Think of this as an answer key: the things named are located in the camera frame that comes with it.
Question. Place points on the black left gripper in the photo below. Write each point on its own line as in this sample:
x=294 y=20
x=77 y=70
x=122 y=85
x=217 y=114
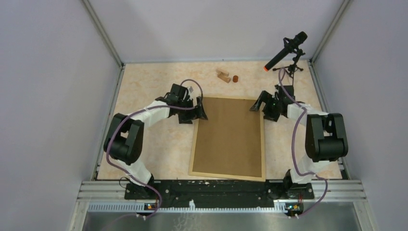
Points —
x=198 y=113

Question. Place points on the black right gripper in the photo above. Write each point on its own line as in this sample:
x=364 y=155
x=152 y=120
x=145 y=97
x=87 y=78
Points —
x=265 y=96

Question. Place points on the brown cardboard backing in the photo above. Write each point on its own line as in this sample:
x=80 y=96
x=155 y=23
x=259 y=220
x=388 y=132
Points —
x=229 y=137

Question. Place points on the light wooden picture frame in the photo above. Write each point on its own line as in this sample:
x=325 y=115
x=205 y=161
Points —
x=194 y=143

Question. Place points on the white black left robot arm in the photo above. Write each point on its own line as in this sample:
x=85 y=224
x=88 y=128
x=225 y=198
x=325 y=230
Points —
x=124 y=140

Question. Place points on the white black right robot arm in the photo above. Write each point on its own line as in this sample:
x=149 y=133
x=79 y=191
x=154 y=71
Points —
x=325 y=137

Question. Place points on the brown wooden cylinder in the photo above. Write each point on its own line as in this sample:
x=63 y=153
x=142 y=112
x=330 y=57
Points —
x=235 y=79

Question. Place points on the black microphone tripod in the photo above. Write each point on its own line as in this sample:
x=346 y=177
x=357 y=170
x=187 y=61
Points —
x=291 y=69

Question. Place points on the upright wooden block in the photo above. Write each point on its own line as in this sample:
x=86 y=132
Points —
x=224 y=77

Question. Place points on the flat wooden block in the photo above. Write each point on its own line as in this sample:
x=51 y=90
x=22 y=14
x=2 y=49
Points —
x=222 y=72

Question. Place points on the black microphone orange tip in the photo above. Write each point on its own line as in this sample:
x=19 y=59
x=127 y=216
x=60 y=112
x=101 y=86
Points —
x=291 y=46

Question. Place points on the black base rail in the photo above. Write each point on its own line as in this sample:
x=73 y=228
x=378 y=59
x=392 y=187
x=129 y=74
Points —
x=218 y=193

